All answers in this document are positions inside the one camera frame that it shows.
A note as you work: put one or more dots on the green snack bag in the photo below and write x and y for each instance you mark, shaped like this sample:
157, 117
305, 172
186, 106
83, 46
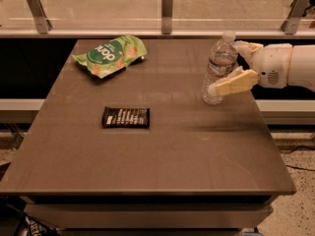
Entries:
112, 56

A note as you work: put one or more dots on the metal railing bracket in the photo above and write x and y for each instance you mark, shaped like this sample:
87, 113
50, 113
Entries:
166, 16
41, 21
291, 23

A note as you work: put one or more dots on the middle metal railing bracket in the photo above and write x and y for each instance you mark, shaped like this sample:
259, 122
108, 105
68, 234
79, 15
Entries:
166, 16

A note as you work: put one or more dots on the left metal railing bracket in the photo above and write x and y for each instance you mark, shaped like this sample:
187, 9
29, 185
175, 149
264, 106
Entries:
41, 21

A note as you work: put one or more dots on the black chocolate bar wrapper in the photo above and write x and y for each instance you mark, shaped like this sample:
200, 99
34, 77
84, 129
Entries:
126, 117

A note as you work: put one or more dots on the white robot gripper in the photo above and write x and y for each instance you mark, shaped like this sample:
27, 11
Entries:
272, 64

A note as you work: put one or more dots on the glass railing panel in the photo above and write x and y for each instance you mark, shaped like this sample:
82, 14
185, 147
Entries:
146, 14

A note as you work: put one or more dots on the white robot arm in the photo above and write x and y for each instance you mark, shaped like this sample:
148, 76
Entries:
301, 70

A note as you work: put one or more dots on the clear plastic water bottle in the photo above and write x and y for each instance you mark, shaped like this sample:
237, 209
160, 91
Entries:
222, 59

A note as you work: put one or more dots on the brown table with drawers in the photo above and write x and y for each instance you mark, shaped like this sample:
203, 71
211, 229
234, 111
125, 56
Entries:
197, 169

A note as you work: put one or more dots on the right metal railing bracket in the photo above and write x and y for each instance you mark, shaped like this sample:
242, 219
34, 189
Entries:
291, 23

